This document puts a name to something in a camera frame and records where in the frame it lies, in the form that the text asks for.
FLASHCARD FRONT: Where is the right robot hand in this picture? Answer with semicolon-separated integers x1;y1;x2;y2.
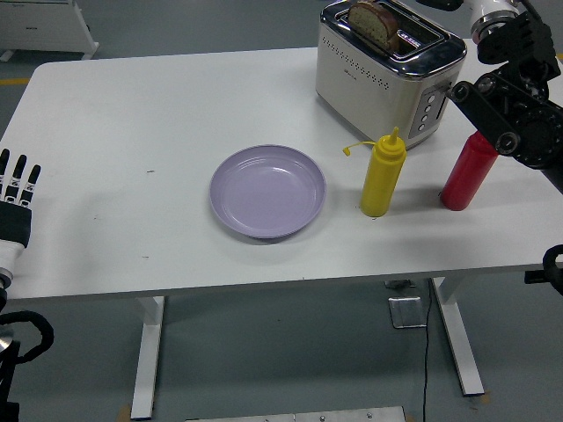
415;0;523;23

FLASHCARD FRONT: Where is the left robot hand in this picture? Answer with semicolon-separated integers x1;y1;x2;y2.
0;148;42;278

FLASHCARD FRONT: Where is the brown bread slice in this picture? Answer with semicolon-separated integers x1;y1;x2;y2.
347;0;401;52

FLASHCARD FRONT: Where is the cream and chrome toaster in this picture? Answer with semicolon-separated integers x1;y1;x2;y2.
314;0;468;152

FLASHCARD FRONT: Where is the purple round plate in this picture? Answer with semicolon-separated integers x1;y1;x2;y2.
208;144;327;240

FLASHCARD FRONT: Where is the white background machine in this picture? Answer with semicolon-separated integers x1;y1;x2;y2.
0;0;100;61

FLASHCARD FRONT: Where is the square metal floor plate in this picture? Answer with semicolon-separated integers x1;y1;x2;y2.
387;295;428;330

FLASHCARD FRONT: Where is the red squeeze bottle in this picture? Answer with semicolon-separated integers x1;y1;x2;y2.
439;129;501;213

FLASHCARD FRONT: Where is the white table leg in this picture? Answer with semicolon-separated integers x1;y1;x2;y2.
130;295;166;419
429;276;486;396

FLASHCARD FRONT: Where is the yellow squeeze bottle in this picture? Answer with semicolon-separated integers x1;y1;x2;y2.
341;127;406;219

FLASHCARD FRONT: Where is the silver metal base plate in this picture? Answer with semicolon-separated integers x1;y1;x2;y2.
295;404;406;422
184;408;296;422

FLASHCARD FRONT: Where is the black floor cable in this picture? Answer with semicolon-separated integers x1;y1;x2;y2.
420;279;435;422

